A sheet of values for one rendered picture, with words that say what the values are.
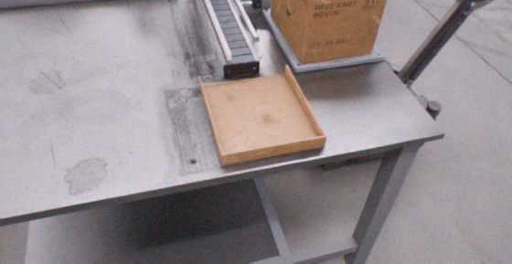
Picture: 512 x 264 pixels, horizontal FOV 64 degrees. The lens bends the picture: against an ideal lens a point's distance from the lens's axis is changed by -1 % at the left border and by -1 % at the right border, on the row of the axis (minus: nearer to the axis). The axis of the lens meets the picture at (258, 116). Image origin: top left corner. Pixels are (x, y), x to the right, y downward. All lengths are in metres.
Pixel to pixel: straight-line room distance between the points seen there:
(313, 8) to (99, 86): 0.63
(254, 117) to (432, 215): 1.22
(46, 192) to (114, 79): 0.40
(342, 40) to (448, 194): 1.17
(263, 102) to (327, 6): 0.32
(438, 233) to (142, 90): 1.43
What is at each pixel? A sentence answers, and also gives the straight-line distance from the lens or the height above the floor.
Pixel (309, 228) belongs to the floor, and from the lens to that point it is 1.89.
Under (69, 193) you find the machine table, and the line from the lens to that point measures 1.00.
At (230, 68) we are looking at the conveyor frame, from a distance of 1.21.
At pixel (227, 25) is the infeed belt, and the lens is 1.37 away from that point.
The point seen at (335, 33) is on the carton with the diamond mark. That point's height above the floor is 0.95.
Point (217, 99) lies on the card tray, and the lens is 1.15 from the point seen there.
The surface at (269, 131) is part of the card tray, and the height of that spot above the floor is 0.83.
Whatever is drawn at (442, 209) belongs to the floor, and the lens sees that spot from 2.15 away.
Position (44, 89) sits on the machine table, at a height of 0.83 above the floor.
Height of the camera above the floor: 1.59
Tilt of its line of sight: 43 degrees down
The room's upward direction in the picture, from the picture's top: 4 degrees clockwise
